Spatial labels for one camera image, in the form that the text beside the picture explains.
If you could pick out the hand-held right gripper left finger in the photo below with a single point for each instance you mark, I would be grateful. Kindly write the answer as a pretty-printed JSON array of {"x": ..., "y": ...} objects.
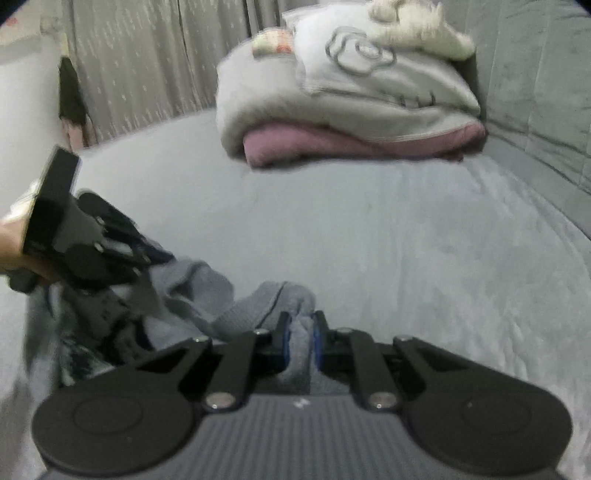
[{"x": 285, "y": 339}]

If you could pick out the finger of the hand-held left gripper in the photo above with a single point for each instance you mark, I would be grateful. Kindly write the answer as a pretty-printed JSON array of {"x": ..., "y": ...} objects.
[{"x": 124, "y": 235}]

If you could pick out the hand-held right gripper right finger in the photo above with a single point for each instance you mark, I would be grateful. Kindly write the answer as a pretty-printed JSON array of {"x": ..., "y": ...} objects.
[{"x": 317, "y": 339}]

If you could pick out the grey patterned knit sweater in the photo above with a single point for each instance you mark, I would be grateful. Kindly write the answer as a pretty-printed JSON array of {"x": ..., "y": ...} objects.
[{"x": 198, "y": 286}]

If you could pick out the person's left hand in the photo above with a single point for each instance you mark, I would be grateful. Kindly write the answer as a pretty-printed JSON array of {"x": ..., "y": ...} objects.
[{"x": 11, "y": 249}]

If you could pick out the bed with grey sheet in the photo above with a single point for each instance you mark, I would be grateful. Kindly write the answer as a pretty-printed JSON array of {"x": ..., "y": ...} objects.
[{"x": 369, "y": 230}]

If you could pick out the grey dotted curtain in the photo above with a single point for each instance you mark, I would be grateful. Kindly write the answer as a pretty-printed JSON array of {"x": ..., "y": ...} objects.
[{"x": 152, "y": 60}]

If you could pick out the folded light grey duvet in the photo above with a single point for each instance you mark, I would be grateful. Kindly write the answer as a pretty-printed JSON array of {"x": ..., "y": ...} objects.
[{"x": 258, "y": 97}]

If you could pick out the pink pillow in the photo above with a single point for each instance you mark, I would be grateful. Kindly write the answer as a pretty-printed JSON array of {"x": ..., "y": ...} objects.
[{"x": 300, "y": 145}]

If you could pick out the floral patterned cloth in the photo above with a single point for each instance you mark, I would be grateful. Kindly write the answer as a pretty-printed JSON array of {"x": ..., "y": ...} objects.
[{"x": 272, "y": 44}]

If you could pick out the white pillow with outline print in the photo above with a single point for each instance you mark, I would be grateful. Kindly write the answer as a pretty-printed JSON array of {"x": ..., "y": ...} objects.
[{"x": 369, "y": 78}]

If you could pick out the grey padded headboard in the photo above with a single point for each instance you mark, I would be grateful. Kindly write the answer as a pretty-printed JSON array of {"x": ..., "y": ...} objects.
[{"x": 531, "y": 92}]

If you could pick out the white plush toy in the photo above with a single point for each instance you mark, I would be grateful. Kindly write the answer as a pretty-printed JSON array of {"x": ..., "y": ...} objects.
[{"x": 429, "y": 27}]

